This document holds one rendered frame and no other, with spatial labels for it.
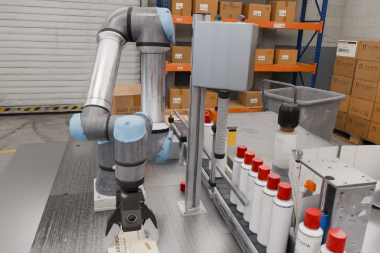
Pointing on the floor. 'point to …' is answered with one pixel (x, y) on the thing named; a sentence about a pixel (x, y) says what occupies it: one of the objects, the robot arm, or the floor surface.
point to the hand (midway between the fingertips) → (132, 249)
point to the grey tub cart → (306, 106)
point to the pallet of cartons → (358, 90)
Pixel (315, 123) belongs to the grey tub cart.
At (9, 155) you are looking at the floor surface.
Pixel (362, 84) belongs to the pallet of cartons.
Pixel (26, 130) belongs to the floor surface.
